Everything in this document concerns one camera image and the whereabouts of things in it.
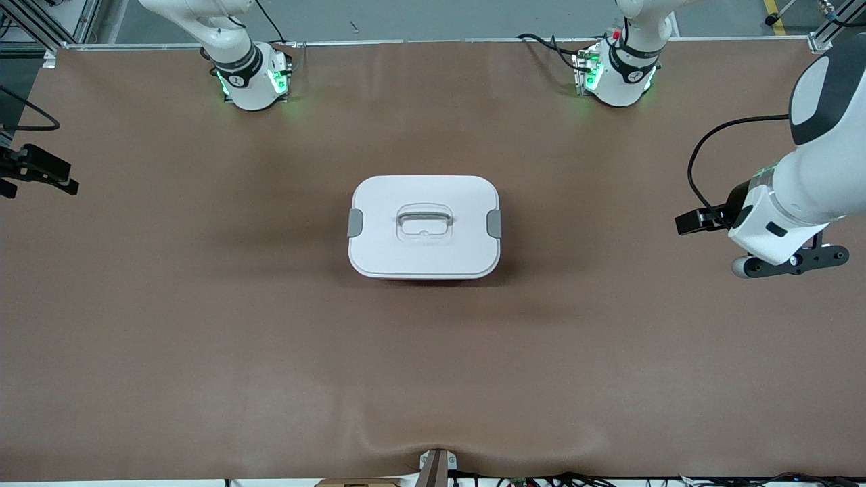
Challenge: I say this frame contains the aluminium table edge rail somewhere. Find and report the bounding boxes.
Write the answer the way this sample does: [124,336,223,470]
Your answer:
[64,37,813,52]

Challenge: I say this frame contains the black base cable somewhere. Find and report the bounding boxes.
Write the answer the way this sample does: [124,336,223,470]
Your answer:
[518,32,596,72]
[256,0,292,45]

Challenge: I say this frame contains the aluminium frame post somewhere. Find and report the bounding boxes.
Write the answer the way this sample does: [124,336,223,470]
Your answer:
[0,0,102,68]
[808,0,866,53]

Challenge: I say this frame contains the black left base cable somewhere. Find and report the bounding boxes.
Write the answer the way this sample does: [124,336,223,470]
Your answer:
[518,32,596,72]

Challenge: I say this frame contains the black right base cable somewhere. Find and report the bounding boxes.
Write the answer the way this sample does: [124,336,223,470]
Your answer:
[256,0,292,45]

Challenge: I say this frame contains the pink plastic box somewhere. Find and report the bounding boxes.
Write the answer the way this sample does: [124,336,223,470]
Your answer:
[369,273,484,282]

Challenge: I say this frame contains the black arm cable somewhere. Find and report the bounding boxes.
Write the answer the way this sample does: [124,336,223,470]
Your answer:
[687,114,792,212]
[0,85,60,131]

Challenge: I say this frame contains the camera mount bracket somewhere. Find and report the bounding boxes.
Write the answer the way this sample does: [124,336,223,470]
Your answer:
[418,448,458,487]

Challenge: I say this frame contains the white box lid grey latches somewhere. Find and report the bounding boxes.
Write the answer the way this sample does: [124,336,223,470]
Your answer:
[347,175,503,279]

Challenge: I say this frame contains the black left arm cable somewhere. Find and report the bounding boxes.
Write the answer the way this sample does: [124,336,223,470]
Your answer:
[687,114,792,212]

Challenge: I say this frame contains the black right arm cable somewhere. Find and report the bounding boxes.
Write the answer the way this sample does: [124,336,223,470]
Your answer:
[0,85,60,131]

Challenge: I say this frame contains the brown table mat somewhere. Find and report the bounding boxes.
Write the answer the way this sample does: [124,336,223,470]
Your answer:
[0,39,866,482]

